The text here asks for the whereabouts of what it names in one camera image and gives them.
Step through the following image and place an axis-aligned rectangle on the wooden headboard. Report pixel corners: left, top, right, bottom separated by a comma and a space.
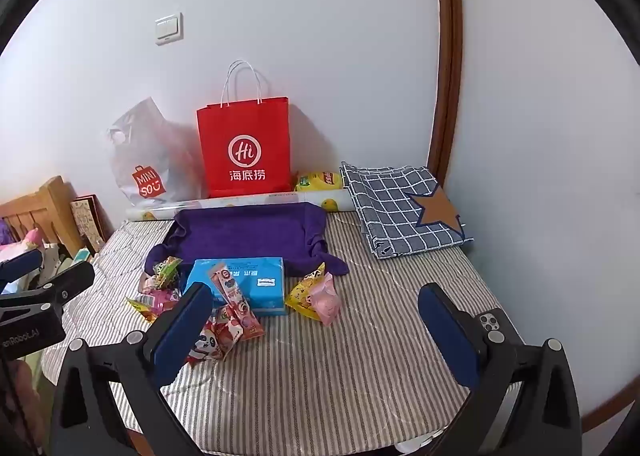
0, 176, 83, 257

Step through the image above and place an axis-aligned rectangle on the striped bed quilt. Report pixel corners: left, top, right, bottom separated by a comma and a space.
40, 209, 526, 454

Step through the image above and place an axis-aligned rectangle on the red paper bag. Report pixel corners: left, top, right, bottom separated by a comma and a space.
196, 60, 292, 198

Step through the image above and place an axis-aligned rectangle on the yellow black print snack packet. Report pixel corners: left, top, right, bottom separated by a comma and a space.
285, 262, 326, 321

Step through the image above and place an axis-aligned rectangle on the blue checked cloth with star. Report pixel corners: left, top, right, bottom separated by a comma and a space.
341, 161, 475, 259

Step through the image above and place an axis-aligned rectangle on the white plastic bag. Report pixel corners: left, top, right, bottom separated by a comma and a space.
105, 97, 208, 209

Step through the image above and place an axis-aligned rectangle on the purple towel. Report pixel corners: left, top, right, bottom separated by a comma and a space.
145, 203, 350, 277

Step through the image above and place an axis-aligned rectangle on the pink stick snack packet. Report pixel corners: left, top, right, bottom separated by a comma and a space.
222, 301, 266, 339
210, 262, 246, 309

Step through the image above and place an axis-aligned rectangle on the grey smartphone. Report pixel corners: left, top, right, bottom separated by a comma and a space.
475, 307, 526, 352

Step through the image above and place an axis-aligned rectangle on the green snack packet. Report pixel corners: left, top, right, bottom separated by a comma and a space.
152, 256, 183, 287

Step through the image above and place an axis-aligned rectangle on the plain magenta snack bag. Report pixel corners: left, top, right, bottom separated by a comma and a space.
140, 279, 182, 311

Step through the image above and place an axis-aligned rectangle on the white light switch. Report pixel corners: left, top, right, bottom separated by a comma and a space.
155, 13, 184, 46

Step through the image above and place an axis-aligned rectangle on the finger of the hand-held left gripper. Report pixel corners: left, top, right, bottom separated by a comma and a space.
0, 249, 43, 282
0, 262, 96, 324

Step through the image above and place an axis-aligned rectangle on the wooden door frame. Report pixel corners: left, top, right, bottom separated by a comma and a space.
427, 0, 463, 182

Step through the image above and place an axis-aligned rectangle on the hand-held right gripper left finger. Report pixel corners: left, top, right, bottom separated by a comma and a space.
50, 281, 213, 456

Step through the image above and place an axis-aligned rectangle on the yellow chip bag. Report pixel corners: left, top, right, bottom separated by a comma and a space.
294, 171, 343, 193

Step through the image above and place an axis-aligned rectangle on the fruit print paper roll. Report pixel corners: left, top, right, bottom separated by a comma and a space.
125, 187, 353, 223

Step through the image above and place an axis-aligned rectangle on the bright yellow snack packet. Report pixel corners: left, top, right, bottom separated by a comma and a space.
127, 297, 161, 322

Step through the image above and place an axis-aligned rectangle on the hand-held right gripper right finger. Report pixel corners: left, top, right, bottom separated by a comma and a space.
417, 283, 583, 456

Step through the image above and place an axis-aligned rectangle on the pale pink snack packet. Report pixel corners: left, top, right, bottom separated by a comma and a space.
311, 272, 342, 327

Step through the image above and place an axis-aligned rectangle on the panda print snack packet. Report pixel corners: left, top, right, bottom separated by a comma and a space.
187, 316, 243, 364

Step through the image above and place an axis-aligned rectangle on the blue tissue pack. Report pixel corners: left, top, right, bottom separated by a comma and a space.
184, 257, 290, 317

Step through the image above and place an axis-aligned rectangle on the pale green cloth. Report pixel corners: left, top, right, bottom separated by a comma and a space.
27, 348, 53, 379

